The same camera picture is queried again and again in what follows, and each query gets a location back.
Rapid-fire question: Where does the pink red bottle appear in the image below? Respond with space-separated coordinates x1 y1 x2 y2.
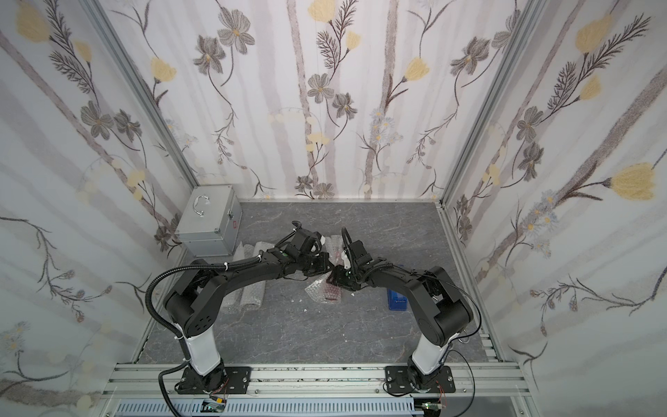
324 241 343 303

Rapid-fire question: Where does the blue tape dispenser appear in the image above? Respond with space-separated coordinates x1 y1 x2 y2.
387 289 408 312

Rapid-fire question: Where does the single bubble wrap sheet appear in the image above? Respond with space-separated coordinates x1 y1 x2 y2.
220 242 248 314

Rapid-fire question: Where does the bubble wrap sheet stack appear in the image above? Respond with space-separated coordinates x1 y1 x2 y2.
305 235 343 304

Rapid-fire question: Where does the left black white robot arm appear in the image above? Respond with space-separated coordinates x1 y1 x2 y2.
156 227 333 394

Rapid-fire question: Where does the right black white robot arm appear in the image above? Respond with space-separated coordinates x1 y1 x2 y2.
328 229 479 391

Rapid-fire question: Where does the grey metal case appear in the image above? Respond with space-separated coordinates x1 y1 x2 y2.
175 185 242 258

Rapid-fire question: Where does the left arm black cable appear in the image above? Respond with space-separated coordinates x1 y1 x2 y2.
144 257 262 417

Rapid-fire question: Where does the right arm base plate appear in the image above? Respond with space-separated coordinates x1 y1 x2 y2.
384 365 456 395

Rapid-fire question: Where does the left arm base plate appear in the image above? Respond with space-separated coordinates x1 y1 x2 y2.
175 366 253 395

